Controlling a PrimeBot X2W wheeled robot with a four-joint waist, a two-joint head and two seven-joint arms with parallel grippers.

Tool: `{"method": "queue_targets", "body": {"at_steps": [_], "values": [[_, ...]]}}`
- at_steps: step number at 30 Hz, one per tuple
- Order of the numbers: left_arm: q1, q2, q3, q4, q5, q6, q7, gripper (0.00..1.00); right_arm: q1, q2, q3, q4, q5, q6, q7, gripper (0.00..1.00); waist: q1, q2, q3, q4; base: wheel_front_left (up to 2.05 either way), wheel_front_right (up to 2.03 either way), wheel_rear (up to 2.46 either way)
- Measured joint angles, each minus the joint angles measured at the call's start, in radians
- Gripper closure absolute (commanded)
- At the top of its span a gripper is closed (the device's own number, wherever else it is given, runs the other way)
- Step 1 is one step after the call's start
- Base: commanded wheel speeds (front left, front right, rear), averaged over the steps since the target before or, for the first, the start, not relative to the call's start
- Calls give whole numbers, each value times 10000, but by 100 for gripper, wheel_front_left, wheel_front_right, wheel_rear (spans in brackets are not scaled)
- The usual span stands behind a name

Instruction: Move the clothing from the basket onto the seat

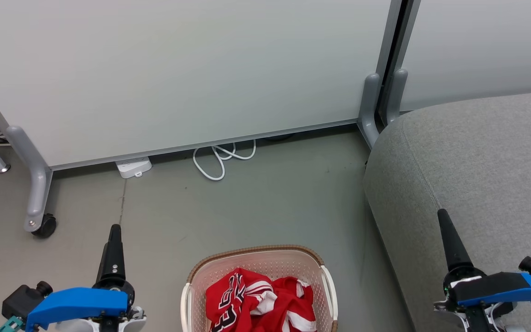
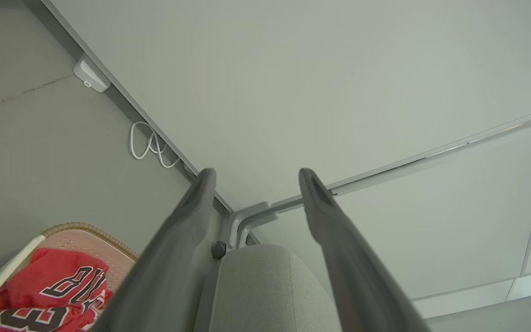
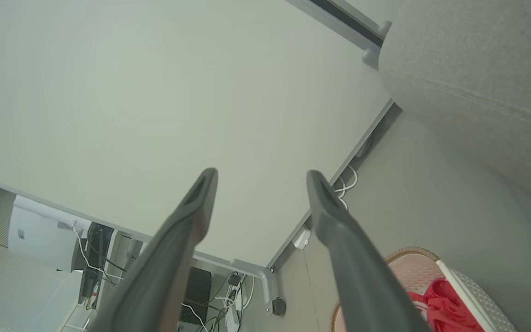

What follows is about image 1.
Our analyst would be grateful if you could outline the blue left camera mount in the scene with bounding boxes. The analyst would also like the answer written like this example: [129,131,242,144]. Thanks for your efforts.
[25,287,129,332]

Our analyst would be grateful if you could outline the wide white partition panel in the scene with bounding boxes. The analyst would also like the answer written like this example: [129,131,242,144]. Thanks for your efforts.
[0,0,404,171]

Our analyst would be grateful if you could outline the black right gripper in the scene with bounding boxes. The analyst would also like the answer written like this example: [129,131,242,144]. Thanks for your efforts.
[437,209,531,303]

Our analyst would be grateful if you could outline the grey partition foot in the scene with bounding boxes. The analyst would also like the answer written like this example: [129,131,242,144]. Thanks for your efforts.
[385,69,408,125]
[358,73,381,149]

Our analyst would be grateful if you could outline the white looped power cable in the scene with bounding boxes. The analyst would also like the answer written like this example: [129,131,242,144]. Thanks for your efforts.
[193,138,257,181]

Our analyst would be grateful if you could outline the white power strip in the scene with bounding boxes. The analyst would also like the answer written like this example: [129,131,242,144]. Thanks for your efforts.
[115,157,152,179]

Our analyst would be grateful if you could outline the grey fabric sofa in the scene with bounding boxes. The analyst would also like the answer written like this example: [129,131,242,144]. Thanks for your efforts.
[363,90,531,332]

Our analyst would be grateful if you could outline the grey partition leg with caster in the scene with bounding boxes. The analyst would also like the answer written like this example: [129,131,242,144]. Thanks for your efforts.
[6,125,53,232]

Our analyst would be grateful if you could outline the teal left camera connector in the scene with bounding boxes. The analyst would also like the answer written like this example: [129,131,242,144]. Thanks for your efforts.
[0,315,23,332]

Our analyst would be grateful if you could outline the cream plastic laundry basket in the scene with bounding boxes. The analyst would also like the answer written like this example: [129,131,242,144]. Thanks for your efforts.
[181,245,338,332]

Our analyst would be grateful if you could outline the red shorts with white stripes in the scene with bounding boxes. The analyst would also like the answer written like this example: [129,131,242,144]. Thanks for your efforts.
[265,276,318,332]

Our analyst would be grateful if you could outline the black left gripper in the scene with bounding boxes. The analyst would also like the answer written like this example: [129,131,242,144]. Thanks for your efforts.
[94,225,136,308]

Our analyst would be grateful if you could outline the black caster wheel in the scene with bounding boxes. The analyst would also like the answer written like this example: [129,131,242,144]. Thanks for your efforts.
[32,213,57,239]

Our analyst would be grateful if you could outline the red jersey with black lettering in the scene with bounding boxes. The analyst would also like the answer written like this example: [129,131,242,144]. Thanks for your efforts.
[206,268,277,332]

